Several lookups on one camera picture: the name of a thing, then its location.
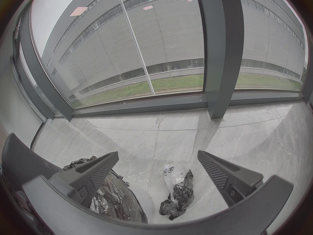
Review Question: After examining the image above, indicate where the crumpled black plastic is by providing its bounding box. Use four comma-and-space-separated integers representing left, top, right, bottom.
159, 170, 195, 221

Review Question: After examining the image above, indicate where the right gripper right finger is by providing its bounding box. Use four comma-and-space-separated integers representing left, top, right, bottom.
197, 150, 264, 208

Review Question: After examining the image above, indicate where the black plastic bag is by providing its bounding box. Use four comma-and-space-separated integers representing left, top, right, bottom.
59, 156, 149, 224

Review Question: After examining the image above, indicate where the clear printed wrapper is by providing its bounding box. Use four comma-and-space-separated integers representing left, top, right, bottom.
163, 164, 187, 201

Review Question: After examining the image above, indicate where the white trash bin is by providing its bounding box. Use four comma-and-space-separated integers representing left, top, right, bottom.
133, 186, 155, 223

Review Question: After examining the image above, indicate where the window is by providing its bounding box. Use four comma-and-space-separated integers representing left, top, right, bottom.
10, 0, 313, 122

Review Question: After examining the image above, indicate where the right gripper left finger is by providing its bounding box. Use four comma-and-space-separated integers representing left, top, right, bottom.
51, 150, 119, 208

